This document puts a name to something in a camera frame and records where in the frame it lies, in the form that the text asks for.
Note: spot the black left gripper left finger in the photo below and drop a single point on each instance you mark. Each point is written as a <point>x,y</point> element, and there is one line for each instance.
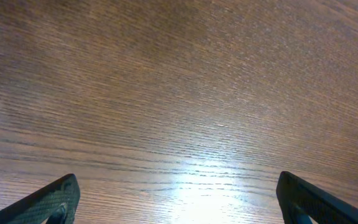
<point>55,203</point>

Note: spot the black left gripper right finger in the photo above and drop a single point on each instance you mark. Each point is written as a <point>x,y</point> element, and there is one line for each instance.
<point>303,202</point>

